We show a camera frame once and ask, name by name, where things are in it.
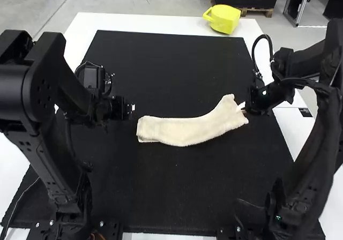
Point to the yellow plastic container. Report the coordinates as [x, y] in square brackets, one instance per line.
[223, 19]

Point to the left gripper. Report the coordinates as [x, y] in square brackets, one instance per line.
[119, 110]

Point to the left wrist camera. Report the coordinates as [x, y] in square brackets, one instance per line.
[92, 78]

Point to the wooden pallet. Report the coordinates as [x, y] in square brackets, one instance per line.
[257, 11]

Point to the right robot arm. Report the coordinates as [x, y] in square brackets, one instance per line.
[316, 133]

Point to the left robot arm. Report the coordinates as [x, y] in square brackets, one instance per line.
[51, 90]

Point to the metal frame cart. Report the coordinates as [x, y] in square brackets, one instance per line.
[300, 1]

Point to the black mat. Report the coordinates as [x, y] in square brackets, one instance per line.
[166, 68]

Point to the pale towel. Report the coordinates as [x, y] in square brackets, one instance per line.
[187, 133]

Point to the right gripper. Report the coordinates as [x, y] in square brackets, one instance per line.
[262, 98]

